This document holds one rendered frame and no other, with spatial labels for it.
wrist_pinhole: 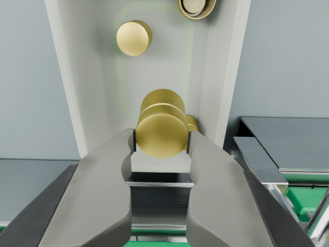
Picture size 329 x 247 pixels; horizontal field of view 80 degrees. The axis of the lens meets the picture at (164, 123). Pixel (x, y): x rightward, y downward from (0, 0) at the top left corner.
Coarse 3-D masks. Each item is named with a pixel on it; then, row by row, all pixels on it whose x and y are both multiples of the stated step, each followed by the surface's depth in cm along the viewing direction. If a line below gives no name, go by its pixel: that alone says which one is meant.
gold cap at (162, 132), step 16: (160, 96) 14; (176, 96) 15; (144, 112) 12; (160, 112) 12; (176, 112) 12; (144, 128) 12; (160, 128) 12; (176, 128) 12; (144, 144) 12; (160, 144) 12; (176, 144) 12
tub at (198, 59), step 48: (48, 0) 16; (96, 0) 23; (144, 0) 22; (240, 0) 16; (96, 48) 24; (192, 48) 25; (240, 48) 18; (96, 96) 25; (144, 96) 28; (192, 96) 28; (96, 144) 26
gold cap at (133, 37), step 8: (128, 24) 20; (136, 24) 20; (144, 24) 22; (120, 32) 20; (128, 32) 20; (136, 32) 20; (144, 32) 20; (120, 40) 20; (128, 40) 20; (136, 40) 20; (144, 40) 20; (120, 48) 21; (128, 48) 21; (136, 48) 21; (144, 48) 21
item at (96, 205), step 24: (120, 144) 11; (96, 168) 9; (120, 168) 9; (72, 192) 8; (96, 192) 8; (120, 192) 8; (72, 216) 7; (96, 216) 7; (120, 216) 7; (48, 240) 6; (72, 240) 6; (96, 240) 6; (120, 240) 7
